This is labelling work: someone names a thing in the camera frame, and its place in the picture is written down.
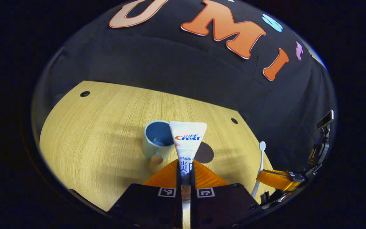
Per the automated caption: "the white toothpaste tube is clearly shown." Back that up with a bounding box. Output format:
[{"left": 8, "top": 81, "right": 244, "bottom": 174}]
[{"left": 169, "top": 121, "right": 207, "bottom": 210}]

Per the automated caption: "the light blue cup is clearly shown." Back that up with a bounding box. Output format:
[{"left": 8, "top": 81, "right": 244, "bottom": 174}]
[{"left": 142, "top": 121, "right": 178, "bottom": 174}]

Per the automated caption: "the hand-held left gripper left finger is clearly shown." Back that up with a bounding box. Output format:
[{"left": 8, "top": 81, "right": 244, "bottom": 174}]
[{"left": 107, "top": 159, "right": 183, "bottom": 229}]

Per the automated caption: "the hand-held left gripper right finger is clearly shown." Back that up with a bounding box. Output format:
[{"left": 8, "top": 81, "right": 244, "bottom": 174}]
[{"left": 190, "top": 160, "right": 261, "bottom": 229}]

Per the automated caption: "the brown round coaster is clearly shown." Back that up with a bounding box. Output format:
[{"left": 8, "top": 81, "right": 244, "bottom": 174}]
[{"left": 194, "top": 142, "right": 214, "bottom": 164}]

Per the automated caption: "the white toothbrush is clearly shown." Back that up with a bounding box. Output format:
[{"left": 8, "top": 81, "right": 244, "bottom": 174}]
[{"left": 251, "top": 141, "right": 266, "bottom": 198}]

